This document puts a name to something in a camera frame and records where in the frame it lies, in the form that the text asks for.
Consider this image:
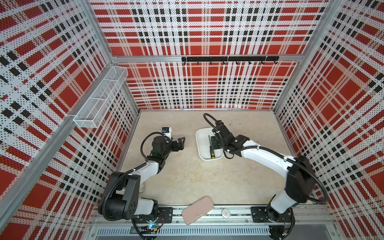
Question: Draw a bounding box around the white wire mesh shelf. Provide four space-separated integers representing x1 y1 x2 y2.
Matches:
74 66 128 129

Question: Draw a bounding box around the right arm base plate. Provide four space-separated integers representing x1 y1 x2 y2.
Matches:
251 206 295 223

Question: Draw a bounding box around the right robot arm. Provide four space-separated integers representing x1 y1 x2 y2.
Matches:
212 124 329 222

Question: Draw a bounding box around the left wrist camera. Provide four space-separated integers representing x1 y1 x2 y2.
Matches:
162 127 172 140

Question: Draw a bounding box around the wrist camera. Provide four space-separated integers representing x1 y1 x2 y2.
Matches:
214 120 225 132
162 127 172 140

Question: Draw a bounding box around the pink phone case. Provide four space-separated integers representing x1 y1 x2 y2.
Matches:
182 196 214 226

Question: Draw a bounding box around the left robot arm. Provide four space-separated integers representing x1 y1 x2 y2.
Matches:
98 132 186 222

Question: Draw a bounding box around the small white round puck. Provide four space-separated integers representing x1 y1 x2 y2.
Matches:
221 208 231 219

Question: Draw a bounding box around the white rectangular bin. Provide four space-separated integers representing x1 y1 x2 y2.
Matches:
195 128 224 162

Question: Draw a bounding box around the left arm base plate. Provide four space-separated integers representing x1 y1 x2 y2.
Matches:
133 207 173 224

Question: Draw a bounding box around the black hook rail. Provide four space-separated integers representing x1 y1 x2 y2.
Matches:
181 56 280 63

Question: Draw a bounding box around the black yellow screwdriver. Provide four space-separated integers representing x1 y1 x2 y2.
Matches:
209 136 215 159

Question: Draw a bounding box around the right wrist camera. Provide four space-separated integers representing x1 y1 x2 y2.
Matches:
214 120 225 132

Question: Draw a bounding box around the aluminium front rail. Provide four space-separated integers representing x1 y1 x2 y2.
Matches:
89 204 336 227

